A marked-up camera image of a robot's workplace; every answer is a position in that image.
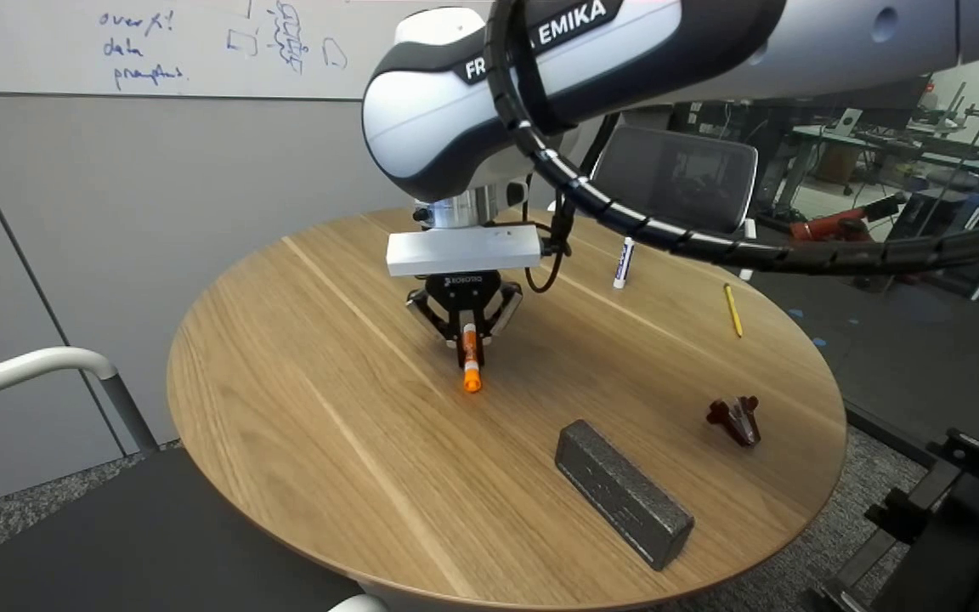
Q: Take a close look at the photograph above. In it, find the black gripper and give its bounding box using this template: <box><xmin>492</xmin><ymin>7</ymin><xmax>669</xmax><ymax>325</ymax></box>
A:
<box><xmin>400</xmin><ymin>267</ymin><xmax>526</xmax><ymax>375</ymax></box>

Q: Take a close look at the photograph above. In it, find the orange marker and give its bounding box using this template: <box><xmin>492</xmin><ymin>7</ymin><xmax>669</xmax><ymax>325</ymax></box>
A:
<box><xmin>457</xmin><ymin>309</ymin><xmax>490</xmax><ymax>397</ymax></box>

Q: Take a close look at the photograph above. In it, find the purple marker with white body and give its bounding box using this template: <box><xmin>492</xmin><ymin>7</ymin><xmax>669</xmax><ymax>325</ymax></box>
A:
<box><xmin>609</xmin><ymin>233</ymin><xmax>641</xmax><ymax>291</ymax></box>

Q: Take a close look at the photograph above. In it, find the grey rectangular block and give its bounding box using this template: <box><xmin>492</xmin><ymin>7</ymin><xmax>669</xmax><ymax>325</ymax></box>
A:
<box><xmin>551</xmin><ymin>419</ymin><xmax>698</xmax><ymax>574</ymax></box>

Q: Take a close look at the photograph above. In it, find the mesh back office chair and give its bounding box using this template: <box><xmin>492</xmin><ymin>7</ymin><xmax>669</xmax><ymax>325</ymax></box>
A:
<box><xmin>541</xmin><ymin>119</ymin><xmax>764</xmax><ymax>287</ymax></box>

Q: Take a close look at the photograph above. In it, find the yellow pencil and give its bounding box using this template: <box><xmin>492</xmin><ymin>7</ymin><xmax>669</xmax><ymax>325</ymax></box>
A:
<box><xmin>721</xmin><ymin>278</ymin><xmax>749</xmax><ymax>344</ymax></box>

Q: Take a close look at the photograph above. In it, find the dark red small clamp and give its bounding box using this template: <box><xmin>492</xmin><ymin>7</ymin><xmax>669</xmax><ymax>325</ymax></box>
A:
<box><xmin>705</xmin><ymin>394</ymin><xmax>764</xmax><ymax>452</ymax></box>

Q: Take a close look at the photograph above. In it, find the red machine on floor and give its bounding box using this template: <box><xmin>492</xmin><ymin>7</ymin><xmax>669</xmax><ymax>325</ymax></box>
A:
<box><xmin>787</xmin><ymin>195</ymin><xmax>945</xmax><ymax>291</ymax></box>

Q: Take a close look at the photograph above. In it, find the whiteboard with blue writing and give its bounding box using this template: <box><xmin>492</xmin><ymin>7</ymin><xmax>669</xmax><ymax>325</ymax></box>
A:
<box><xmin>0</xmin><ymin>0</ymin><xmax>497</xmax><ymax>103</ymax></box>

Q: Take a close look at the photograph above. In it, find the background work desk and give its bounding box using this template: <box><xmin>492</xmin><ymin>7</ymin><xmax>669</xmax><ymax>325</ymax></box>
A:
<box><xmin>788</xmin><ymin>113</ymin><xmax>979</xmax><ymax>222</ymax></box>

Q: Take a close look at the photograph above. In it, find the silver camera bar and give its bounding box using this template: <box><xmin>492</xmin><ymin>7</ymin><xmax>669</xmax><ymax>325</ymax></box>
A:
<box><xmin>386</xmin><ymin>222</ymin><xmax>549</xmax><ymax>282</ymax></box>

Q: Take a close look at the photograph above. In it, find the thin black camera cable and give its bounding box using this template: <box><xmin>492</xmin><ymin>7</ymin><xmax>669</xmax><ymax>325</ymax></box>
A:
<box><xmin>522</xmin><ymin>195</ymin><xmax>578</xmax><ymax>296</ymax></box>

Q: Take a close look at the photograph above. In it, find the black corrugated cable conduit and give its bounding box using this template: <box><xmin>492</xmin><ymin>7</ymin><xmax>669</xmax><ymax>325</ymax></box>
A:
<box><xmin>484</xmin><ymin>0</ymin><xmax>979</xmax><ymax>278</ymax></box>

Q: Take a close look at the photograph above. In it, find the black equipment frame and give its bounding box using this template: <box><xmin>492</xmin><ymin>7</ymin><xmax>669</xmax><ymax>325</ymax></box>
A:
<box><xmin>809</xmin><ymin>426</ymin><xmax>979</xmax><ymax>612</ymax></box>

